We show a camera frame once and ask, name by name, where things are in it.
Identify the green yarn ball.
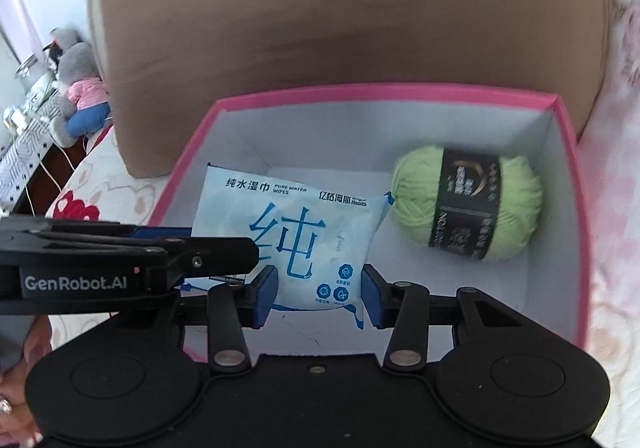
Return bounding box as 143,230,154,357
390,143,544,261

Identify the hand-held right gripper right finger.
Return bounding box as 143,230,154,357
361,264,533,371

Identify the brown pillow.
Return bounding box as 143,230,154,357
87,0,613,179

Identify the bedside table with clutter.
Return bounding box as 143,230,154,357
0,78,68,209

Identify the grey plush toy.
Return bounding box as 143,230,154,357
47,28,113,146

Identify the white cable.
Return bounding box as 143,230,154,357
27,128,76,216

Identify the pink patterned pillow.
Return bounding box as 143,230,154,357
575,0,640,379

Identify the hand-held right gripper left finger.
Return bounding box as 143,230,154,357
107,264,279,375

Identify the pink cardboard box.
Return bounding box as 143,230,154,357
147,82,593,364

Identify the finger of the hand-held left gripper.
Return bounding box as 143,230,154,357
0,215,193,239
165,238,261,289

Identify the blue wet wipes packet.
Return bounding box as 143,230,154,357
182,164,396,329

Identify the person's left hand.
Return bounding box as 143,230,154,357
0,317,51,434

